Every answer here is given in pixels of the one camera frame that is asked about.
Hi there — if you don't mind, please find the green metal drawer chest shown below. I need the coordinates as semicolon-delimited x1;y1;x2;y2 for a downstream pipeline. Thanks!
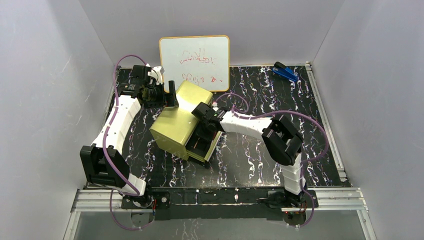
150;81;222;167

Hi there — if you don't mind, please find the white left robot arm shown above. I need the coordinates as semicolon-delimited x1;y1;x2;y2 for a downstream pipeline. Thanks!
80;65;179;197

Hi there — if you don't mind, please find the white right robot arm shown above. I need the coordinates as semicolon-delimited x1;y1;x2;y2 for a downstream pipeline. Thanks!
191;102;306;205

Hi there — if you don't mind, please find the orange framed whiteboard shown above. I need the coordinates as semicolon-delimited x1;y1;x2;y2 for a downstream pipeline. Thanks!
159;35;230;92

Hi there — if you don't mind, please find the blue stapler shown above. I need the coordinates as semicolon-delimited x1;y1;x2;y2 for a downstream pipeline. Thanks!
271;61;299;83

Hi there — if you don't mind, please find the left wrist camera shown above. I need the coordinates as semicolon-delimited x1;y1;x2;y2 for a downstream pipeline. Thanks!
148;66;165;85

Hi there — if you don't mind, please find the aluminium front rail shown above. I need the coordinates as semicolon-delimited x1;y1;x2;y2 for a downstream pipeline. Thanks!
71;187;368;212

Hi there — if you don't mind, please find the aluminium rail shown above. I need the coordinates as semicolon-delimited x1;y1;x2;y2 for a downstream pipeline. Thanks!
71;187;368;212
305;61;348;183

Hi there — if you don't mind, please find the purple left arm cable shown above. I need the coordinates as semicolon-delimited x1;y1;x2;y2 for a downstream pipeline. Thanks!
101;54;151;232

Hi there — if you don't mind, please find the aluminium right side rail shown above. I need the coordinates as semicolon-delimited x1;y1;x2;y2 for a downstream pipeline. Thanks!
305;61;348;183

